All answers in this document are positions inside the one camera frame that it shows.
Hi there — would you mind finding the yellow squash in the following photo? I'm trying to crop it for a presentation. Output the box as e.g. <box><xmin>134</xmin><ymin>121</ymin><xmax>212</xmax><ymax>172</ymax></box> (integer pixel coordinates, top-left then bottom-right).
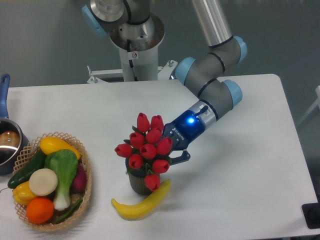
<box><xmin>39</xmin><ymin>136</ymin><xmax>81</xmax><ymax>160</ymax></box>

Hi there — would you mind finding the yellow banana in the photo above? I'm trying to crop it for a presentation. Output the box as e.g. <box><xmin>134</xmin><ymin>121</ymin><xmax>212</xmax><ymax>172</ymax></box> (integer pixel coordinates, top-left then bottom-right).
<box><xmin>110</xmin><ymin>179</ymin><xmax>171</xmax><ymax>220</ymax></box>

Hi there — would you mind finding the green cucumber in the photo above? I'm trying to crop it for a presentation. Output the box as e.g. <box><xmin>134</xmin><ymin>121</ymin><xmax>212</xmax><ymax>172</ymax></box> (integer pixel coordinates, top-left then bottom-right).
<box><xmin>7</xmin><ymin>150</ymin><xmax>47</xmax><ymax>189</ymax></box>

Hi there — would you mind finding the dark grey ribbed vase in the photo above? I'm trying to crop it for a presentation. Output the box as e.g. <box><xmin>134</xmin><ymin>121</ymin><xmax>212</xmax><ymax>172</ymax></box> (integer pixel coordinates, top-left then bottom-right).
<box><xmin>125</xmin><ymin>158</ymin><xmax>155</xmax><ymax>196</ymax></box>

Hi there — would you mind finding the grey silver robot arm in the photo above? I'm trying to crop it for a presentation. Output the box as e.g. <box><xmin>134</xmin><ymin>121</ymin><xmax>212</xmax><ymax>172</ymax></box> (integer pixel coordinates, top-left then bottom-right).
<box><xmin>82</xmin><ymin>0</ymin><xmax>248</xmax><ymax>164</ymax></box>

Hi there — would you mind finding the purple sweet potato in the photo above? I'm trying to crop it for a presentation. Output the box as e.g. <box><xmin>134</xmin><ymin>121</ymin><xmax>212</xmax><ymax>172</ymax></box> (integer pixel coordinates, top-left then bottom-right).
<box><xmin>72</xmin><ymin>164</ymin><xmax>87</xmax><ymax>191</ymax></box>

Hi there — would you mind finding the green bok choy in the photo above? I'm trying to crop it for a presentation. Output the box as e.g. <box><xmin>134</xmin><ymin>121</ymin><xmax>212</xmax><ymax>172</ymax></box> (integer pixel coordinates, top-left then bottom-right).
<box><xmin>44</xmin><ymin>149</ymin><xmax>78</xmax><ymax>211</ymax></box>

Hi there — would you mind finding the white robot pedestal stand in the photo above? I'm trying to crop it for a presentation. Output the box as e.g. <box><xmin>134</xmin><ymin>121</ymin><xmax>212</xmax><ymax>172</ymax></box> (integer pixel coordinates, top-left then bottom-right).
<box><xmin>87</xmin><ymin>46</ymin><xmax>178</xmax><ymax>84</ymax></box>

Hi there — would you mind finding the green chili pepper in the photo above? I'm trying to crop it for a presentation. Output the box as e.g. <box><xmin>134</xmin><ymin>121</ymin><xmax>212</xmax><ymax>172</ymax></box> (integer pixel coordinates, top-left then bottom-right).
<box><xmin>53</xmin><ymin>198</ymin><xmax>83</xmax><ymax>225</ymax></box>

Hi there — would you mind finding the beige round disc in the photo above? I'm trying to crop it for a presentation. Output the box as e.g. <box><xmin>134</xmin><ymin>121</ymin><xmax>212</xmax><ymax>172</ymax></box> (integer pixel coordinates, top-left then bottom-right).
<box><xmin>28</xmin><ymin>168</ymin><xmax>58</xmax><ymax>196</ymax></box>

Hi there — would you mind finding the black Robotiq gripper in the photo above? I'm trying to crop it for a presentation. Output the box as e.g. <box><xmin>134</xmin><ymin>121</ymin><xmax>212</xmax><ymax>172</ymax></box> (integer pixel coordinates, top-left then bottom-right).
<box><xmin>162</xmin><ymin>111</ymin><xmax>205</xmax><ymax>165</ymax></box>

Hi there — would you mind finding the blue saucepan with lid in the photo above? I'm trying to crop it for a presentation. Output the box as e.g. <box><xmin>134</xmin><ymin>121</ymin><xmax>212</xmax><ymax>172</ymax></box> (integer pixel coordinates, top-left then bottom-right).
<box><xmin>0</xmin><ymin>73</ymin><xmax>29</xmax><ymax>176</ymax></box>

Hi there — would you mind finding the black device at table edge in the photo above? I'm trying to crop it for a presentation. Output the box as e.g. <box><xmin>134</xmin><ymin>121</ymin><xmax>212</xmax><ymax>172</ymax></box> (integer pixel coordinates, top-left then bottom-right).
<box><xmin>301</xmin><ymin>202</ymin><xmax>320</xmax><ymax>229</ymax></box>

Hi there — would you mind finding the yellow bell pepper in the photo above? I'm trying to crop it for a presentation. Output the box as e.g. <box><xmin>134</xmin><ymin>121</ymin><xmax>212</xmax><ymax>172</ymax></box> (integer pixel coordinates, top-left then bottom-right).
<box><xmin>12</xmin><ymin>181</ymin><xmax>38</xmax><ymax>206</ymax></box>

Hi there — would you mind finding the red tulip bouquet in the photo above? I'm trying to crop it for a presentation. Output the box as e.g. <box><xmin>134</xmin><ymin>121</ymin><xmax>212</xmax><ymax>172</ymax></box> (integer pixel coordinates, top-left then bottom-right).
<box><xmin>114</xmin><ymin>112</ymin><xmax>173</xmax><ymax>191</ymax></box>

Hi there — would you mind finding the orange fruit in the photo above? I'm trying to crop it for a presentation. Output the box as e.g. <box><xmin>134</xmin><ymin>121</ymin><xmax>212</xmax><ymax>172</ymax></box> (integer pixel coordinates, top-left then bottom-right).
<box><xmin>26</xmin><ymin>197</ymin><xmax>55</xmax><ymax>224</ymax></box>

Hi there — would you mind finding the white frame at right edge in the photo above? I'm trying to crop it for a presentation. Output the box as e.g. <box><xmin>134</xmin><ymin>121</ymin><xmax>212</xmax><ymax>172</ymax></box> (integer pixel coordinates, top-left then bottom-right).
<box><xmin>297</xmin><ymin>85</ymin><xmax>320</xmax><ymax>127</ymax></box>

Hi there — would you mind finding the woven wicker basket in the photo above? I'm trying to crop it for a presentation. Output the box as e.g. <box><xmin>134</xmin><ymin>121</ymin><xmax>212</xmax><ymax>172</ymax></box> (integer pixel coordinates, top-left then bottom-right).
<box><xmin>13</xmin><ymin>132</ymin><xmax>92</xmax><ymax>232</ymax></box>

